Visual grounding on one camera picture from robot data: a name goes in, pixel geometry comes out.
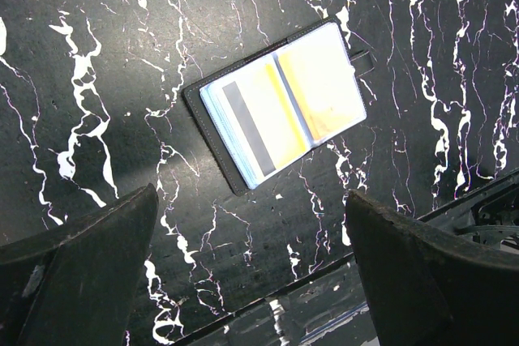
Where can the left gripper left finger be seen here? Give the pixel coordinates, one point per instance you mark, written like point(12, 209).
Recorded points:
point(75, 284)

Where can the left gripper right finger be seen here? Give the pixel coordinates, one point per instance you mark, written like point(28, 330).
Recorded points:
point(424, 286)

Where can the black leather card holder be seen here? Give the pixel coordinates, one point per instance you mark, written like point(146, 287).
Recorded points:
point(214, 121)

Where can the gold credit card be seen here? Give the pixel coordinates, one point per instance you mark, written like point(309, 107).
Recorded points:
point(268, 127)
point(322, 81)

